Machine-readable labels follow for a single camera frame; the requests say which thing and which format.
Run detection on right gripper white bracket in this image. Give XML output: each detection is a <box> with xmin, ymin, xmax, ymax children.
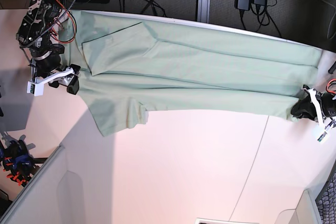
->
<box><xmin>48</xmin><ymin>64</ymin><xmax>80</xmax><ymax>95</ymax></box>

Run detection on clamps with orange handles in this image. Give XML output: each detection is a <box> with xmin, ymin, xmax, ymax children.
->
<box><xmin>1</xmin><ymin>131</ymin><xmax>48</xmax><ymax>187</ymax></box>

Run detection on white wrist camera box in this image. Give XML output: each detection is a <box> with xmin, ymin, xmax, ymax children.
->
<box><xmin>26</xmin><ymin>80</ymin><xmax>45</xmax><ymax>97</ymax></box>

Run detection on grey partition panel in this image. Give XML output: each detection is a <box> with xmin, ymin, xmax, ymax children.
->
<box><xmin>1</xmin><ymin>146</ymin><xmax>87</xmax><ymax>224</ymax></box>

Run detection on left arm wrist camera box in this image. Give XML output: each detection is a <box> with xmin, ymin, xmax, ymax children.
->
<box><xmin>317</xmin><ymin>128</ymin><xmax>330</xmax><ymax>144</ymax></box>

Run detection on patterned office chair seat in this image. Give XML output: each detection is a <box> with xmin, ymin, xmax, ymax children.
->
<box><xmin>316</xmin><ymin>181</ymin><xmax>335</xmax><ymax>224</ymax></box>

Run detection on light green T-shirt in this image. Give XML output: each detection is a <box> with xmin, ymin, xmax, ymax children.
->
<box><xmin>62</xmin><ymin>10</ymin><xmax>322</xmax><ymax>136</ymax></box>

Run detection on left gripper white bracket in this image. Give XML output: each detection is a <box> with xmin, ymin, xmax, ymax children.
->
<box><xmin>290</xmin><ymin>85</ymin><xmax>335</xmax><ymax>129</ymax></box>

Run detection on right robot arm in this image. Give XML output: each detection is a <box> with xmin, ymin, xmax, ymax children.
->
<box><xmin>16</xmin><ymin>0</ymin><xmax>80</xmax><ymax>95</ymax></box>

